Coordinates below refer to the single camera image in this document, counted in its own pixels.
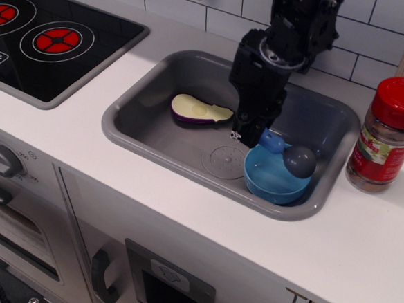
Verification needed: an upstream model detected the red lid spice jar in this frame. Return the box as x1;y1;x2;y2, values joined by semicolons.
345;77;404;194

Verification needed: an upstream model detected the dark grey cabinet handle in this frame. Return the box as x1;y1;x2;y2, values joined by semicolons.
90;249;120;303

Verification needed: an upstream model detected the black toy stove top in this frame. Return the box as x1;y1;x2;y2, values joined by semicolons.
0;0;149;110

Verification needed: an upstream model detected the blue grey toy spoon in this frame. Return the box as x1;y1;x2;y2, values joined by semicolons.
258;128;317;178

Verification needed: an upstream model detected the toy eggplant half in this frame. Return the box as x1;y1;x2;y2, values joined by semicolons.
170;93;234;124

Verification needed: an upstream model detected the light blue plastic bowl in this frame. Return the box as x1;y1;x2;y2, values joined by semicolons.
244;145;311;205

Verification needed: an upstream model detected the grey oven knob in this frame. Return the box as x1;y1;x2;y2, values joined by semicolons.
0;145;24;178

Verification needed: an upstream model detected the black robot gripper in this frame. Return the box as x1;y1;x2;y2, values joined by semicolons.
229;29;290;148

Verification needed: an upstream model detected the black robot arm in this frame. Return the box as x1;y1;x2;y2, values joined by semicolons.
229;0;345;148

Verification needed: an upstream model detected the grey dishwasher control panel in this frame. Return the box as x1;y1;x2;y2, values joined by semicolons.
125;239;216;303

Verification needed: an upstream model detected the grey plastic sink basin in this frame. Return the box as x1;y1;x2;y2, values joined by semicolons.
102;50;360;221

